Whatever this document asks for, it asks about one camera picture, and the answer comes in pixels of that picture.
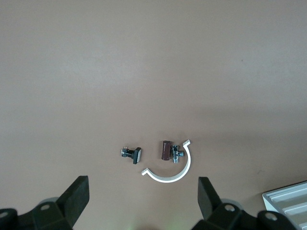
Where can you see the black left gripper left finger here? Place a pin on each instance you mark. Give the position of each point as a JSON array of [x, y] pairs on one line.
[[74, 198]]

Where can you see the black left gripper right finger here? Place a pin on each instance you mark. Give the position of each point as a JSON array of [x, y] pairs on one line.
[[208, 198]]

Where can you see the white plastic drawer cabinet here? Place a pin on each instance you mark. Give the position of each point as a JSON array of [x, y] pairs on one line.
[[287, 203]]

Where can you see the white semicircular pipe clamp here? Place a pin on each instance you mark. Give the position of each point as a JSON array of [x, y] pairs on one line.
[[168, 179]]

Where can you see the black square push button switch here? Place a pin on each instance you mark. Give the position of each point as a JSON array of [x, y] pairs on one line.
[[134, 155]]

